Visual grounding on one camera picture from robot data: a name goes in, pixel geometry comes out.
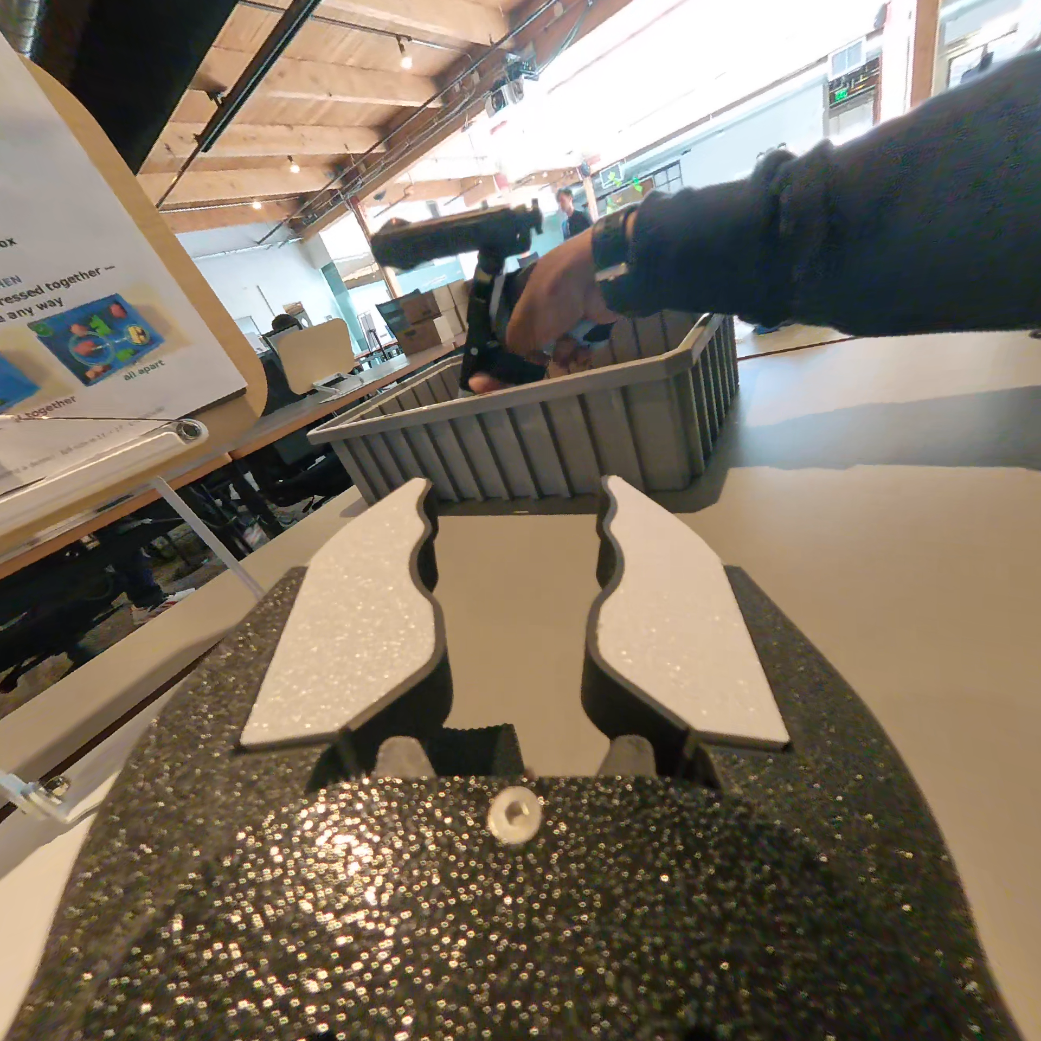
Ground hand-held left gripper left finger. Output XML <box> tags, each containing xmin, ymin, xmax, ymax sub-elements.
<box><xmin>240</xmin><ymin>477</ymin><xmax>452</xmax><ymax>777</ymax></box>

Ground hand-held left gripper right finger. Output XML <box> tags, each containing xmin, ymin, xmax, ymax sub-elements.
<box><xmin>581</xmin><ymin>475</ymin><xmax>792</xmax><ymax>777</ymax></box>

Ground grey plastic bin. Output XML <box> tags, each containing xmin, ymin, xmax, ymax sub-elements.
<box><xmin>309</xmin><ymin>309</ymin><xmax>741</xmax><ymax>509</ymax></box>

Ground stack of cardboard boxes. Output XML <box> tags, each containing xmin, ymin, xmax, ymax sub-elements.
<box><xmin>399</xmin><ymin>280</ymin><xmax>473</xmax><ymax>355</ymax></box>

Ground black wrist watch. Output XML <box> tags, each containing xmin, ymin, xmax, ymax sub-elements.
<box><xmin>592</xmin><ymin>207</ymin><xmax>645</xmax><ymax>284</ymax></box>

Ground wooden top office desk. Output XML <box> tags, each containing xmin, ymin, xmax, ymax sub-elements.
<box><xmin>232</xmin><ymin>350</ymin><xmax>465</xmax><ymax>465</ymax></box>

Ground white ledge bar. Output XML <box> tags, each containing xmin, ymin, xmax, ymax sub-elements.
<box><xmin>0</xmin><ymin>419</ymin><xmax>208</xmax><ymax>562</ymax></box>

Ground black ceiling panel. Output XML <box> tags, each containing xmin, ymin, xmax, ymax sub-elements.
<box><xmin>73</xmin><ymin>0</ymin><xmax>241</xmax><ymax>176</ymax></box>

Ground paper instruction sheet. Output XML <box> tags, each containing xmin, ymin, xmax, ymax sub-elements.
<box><xmin>0</xmin><ymin>33</ymin><xmax>249</xmax><ymax>497</ymax></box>

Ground ceiling-mounted camera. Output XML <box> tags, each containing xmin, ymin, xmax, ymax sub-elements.
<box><xmin>486</xmin><ymin>53</ymin><xmax>542</xmax><ymax>115</ymax></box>

